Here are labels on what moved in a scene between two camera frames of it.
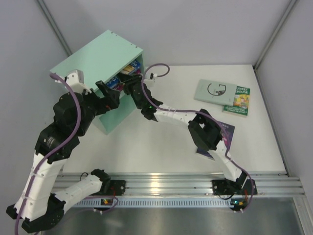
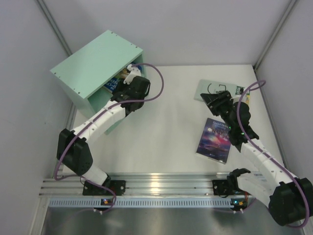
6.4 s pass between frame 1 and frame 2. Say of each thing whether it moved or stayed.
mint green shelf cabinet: stayed
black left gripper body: moved
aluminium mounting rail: stayed
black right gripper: moved
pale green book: stayed
